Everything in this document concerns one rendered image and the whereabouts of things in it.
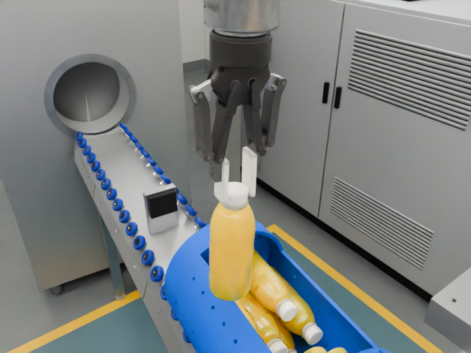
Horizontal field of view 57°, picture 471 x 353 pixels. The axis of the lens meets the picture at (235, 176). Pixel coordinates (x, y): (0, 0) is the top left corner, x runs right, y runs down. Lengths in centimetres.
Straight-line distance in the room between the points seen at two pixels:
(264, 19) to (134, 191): 122
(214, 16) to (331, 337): 71
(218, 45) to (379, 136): 188
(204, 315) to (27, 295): 196
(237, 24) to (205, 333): 57
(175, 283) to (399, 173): 161
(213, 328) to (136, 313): 164
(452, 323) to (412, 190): 130
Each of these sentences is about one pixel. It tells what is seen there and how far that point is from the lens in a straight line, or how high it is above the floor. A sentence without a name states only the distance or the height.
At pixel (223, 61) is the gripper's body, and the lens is 52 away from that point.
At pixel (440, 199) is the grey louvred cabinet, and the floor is 65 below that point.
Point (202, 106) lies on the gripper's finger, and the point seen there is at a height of 161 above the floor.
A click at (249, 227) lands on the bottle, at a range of 64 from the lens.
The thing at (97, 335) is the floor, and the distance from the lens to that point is 240.
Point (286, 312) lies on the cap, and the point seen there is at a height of 112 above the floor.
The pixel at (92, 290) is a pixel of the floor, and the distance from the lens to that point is 263.
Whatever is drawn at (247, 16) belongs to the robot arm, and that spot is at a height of 172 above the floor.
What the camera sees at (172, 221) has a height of 95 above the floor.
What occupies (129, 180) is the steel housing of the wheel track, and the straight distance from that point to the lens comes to 171.
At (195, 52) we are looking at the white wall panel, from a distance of 582.
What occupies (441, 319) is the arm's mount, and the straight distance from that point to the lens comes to 111.
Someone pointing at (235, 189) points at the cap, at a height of 147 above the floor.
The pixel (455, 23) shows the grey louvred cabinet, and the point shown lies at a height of 143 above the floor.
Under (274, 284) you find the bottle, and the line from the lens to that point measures 93.
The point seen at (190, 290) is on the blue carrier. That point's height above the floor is 117.
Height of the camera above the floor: 181
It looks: 32 degrees down
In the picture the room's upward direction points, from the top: straight up
